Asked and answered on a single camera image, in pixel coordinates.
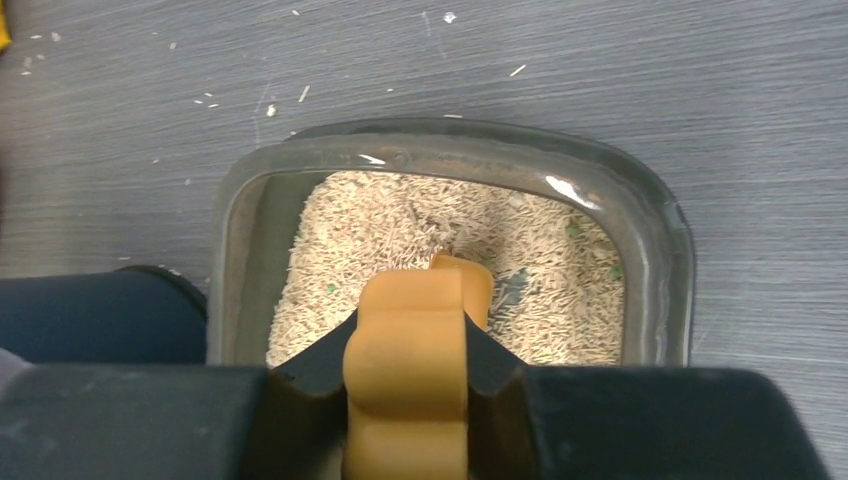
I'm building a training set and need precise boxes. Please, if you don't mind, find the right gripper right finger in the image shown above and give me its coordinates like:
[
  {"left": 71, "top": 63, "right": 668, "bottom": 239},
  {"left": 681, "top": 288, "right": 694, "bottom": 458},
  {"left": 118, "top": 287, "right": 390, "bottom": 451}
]
[{"left": 466, "top": 323, "right": 828, "bottom": 479}]

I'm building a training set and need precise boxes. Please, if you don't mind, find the translucent trash bag liner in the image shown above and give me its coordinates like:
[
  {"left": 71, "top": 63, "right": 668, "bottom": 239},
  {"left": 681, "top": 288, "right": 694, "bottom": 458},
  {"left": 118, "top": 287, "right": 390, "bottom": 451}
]
[{"left": 0, "top": 348, "right": 32, "bottom": 387}]

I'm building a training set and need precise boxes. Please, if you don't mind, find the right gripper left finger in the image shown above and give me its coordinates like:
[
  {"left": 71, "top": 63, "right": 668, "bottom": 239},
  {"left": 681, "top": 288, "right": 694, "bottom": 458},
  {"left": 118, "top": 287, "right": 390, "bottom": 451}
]
[{"left": 1, "top": 317, "right": 356, "bottom": 479}]

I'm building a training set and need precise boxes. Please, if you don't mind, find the orange plastic litter scoop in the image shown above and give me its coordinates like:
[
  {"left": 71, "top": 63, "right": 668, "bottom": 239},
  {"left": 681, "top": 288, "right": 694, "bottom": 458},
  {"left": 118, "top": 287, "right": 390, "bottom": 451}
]
[{"left": 342, "top": 252, "right": 494, "bottom": 479}]

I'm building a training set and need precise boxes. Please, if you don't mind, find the black trash bin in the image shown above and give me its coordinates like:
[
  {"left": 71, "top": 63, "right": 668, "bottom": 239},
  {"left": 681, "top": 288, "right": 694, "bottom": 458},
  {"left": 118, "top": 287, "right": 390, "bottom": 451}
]
[{"left": 1, "top": 265, "right": 207, "bottom": 364}]

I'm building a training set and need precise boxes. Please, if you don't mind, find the yellow cloth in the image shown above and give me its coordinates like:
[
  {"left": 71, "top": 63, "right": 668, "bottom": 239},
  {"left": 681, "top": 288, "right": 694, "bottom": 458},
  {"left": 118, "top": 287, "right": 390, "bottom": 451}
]
[{"left": 0, "top": 10, "right": 12, "bottom": 52}]

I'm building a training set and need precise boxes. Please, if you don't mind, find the dark translucent litter box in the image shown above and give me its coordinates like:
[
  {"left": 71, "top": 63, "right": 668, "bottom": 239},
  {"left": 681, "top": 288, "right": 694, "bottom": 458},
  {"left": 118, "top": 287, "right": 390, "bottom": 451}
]
[{"left": 206, "top": 117, "right": 697, "bottom": 370}]

